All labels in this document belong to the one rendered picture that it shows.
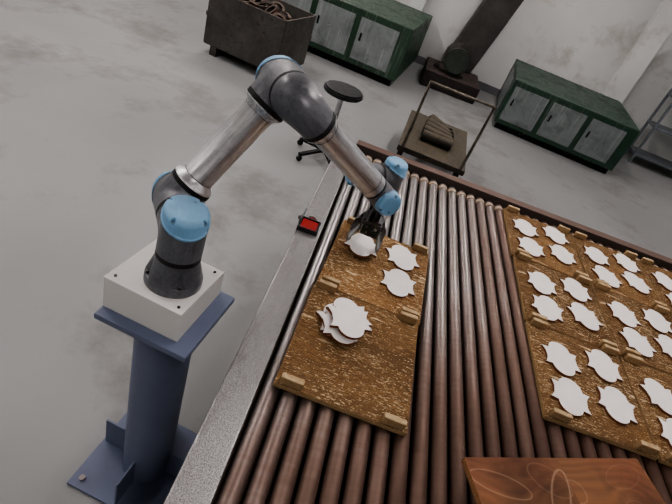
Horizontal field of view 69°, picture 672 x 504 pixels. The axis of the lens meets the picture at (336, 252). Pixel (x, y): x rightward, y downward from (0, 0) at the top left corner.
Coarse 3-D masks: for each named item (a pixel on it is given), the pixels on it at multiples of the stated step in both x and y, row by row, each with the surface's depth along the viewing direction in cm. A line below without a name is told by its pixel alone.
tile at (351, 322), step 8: (336, 304) 140; (344, 304) 141; (352, 304) 142; (336, 312) 137; (344, 312) 138; (352, 312) 139; (360, 312) 140; (336, 320) 135; (344, 320) 136; (352, 320) 137; (360, 320) 138; (344, 328) 133; (352, 328) 134; (360, 328) 135; (368, 328) 136; (344, 336) 132; (352, 336) 132; (360, 336) 133
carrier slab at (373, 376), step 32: (320, 288) 151; (384, 320) 148; (288, 352) 127; (320, 352) 130; (352, 352) 134; (384, 352) 138; (320, 384) 122; (352, 384) 125; (384, 384) 129; (352, 416) 119
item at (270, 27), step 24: (216, 0) 515; (240, 0) 506; (264, 0) 536; (216, 24) 527; (240, 24) 517; (264, 24) 508; (288, 24) 505; (312, 24) 559; (216, 48) 542; (240, 48) 530; (264, 48) 520; (288, 48) 532
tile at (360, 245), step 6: (360, 234) 177; (348, 240) 171; (354, 240) 173; (360, 240) 174; (366, 240) 175; (372, 240) 176; (348, 246) 170; (354, 246) 170; (360, 246) 171; (366, 246) 172; (372, 246) 173; (354, 252) 167; (360, 252) 168; (366, 252) 169; (372, 252) 170
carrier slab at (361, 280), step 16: (336, 240) 173; (384, 240) 183; (336, 256) 166; (352, 256) 169; (384, 256) 175; (416, 256) 181; (336, 272) 159; (352, 272) 162; (368, 272) 164; (416, 272) 173; (352, 288) 155; (368, 288) 158; (384, 288) 160; (416, 288) 166; (384, 304) 154; (400, 304) 156; (416, 304) 159
